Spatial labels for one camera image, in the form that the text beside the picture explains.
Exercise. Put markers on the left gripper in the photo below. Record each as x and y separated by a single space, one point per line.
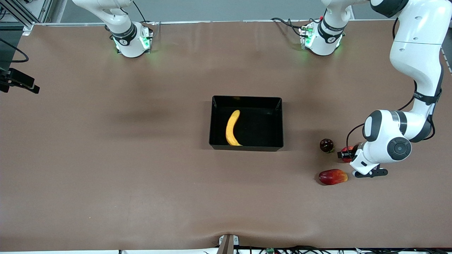
353 151

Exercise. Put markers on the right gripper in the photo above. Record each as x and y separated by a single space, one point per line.
16 79

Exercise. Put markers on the small red yellow apple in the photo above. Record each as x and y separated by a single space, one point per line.
348 160

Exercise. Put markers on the black plastic box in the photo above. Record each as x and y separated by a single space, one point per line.
265 135

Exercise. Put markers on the yellow banana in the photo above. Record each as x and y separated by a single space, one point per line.
230 130

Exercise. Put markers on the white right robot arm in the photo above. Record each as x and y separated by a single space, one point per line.
127 46

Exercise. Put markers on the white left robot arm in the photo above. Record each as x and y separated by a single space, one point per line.
416 53

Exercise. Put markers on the red yellow mango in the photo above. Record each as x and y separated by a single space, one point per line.
332 177

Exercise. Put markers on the brown table cover mat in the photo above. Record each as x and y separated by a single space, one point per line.
141 176

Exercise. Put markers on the aluminium frame profile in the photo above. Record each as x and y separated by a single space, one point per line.
28 28
447 65

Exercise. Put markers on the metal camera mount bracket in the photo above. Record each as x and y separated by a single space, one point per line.
227 245

